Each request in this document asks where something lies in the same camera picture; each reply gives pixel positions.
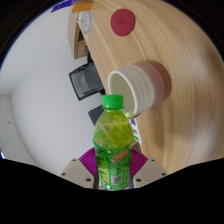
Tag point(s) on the black mesh office chair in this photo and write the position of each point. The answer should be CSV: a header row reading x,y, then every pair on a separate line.
x,y
86,81

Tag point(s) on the green drink bottle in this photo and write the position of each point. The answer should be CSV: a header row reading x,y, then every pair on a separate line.
x,y
113,146

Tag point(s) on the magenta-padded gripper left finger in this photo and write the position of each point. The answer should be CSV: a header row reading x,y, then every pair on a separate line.
x,y
75,171

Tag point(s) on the white sheet with circle print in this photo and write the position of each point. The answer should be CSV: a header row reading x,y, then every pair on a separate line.
x,y
85,22

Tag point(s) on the white and brown mug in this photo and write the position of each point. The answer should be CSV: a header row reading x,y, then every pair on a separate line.
x,y
146,83

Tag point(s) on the flat round red coaster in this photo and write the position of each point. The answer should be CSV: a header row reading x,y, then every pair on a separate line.
x,y
123,22

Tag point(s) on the orange cardboard box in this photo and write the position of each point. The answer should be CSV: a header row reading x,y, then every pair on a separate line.
x,y
82,6

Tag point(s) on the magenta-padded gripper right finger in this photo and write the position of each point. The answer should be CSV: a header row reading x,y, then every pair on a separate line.
x,y
150,170

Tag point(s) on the wooden side desk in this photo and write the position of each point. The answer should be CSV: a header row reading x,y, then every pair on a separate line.
x,y
75,40

